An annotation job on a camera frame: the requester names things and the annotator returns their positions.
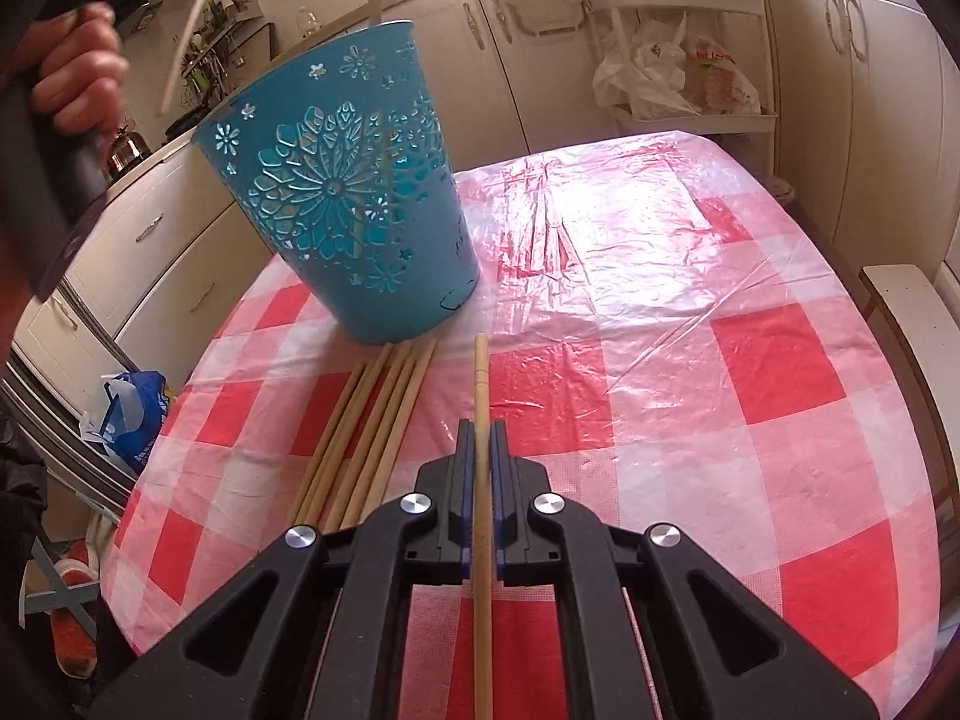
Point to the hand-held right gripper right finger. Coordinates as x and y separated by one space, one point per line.
497 480

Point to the pile of wooden chopsticks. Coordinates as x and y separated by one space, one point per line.
360 435

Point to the wall utensil rack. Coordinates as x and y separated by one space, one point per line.
217 37

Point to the person's left hand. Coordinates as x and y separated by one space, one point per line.
75 67

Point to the steel kettle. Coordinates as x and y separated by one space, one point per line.
124 150

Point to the white chair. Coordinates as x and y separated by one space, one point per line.
915 337

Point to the teal perforated plastic basket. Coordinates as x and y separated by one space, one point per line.
337 240

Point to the white plastic bag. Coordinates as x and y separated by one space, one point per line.
645 67

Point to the white trolley rack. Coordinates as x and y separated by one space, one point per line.
622 30

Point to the orange striped cloth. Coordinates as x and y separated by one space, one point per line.
75 600

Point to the red printed plastic bag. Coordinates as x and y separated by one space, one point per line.
720 82

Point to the grey sliding door frame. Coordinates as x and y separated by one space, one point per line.
60 427

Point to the long bamboo chopstick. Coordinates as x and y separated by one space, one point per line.
481 390
191 30

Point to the cream lower kitchen cabinets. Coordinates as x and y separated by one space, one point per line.
150 240

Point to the red white checked tablecloth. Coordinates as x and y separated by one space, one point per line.
712 277

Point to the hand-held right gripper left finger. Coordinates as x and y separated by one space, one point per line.
466 480

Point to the clear plastic bottle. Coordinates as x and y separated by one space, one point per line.
304 19

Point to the blue shopping bag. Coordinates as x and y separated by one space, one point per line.
135 412

